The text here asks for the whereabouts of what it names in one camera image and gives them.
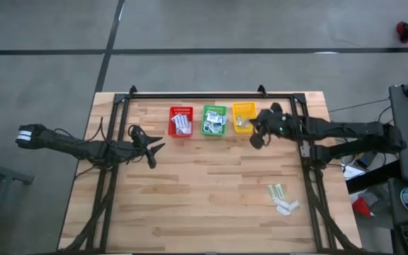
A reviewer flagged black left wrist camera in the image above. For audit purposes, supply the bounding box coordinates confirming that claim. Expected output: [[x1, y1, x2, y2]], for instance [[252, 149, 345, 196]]
[[146, 148, 157, 169]]

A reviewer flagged green plastic basket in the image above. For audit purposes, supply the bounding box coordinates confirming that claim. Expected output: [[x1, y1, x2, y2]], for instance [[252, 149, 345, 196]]
[[200, 104, 228, 137]]

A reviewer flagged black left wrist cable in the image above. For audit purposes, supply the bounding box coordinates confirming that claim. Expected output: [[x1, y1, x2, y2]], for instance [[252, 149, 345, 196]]
[[128, 123, 145, 141]]

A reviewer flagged red plastic basket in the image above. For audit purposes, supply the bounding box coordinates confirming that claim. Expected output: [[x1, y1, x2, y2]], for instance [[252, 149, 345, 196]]
[[167, 106, 195, 138]]

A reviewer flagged red bag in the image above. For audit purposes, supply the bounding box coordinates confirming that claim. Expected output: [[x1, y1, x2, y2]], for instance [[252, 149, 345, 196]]
[[351, 197, 375, 218]]

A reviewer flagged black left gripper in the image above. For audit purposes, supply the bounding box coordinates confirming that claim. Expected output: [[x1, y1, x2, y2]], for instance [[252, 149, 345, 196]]
[[126, 125, 166, 159]]

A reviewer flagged black metal table frame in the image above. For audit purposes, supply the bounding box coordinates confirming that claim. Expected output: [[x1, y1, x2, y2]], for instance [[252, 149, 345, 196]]
[[57, 84, 365, 255]]

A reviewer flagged black power adapter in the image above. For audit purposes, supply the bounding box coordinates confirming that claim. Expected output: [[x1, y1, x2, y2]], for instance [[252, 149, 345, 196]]
[[356, 151, 380, 169]]

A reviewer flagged thin grey floor cable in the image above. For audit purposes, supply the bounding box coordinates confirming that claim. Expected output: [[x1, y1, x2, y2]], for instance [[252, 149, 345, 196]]
[[327, 98, 391, 113]]

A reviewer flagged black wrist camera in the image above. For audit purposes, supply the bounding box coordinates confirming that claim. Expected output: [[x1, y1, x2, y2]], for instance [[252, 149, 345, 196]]
[[249, 132, 266, 150], [146, 148, 157, 169]]

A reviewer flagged silver mounting bracket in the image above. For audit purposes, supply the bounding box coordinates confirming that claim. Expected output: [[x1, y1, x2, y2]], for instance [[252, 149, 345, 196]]
[[299, 140, 312, 159]]

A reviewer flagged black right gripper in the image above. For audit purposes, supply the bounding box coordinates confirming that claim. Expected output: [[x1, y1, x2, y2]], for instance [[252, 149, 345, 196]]
[[248, 102, 299, 140]]

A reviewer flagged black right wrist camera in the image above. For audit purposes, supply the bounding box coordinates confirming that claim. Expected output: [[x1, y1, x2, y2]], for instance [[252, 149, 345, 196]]
[[249, 132, 266, 150]]

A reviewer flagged white paper sheet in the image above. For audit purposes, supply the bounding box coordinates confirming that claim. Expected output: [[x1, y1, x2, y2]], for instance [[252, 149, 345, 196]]
[[343, 164, 367, 180]]

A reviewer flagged yellow plastic basket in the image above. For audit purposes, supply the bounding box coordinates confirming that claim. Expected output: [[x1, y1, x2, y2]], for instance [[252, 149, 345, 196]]
[[232, 101, 261, 134]]

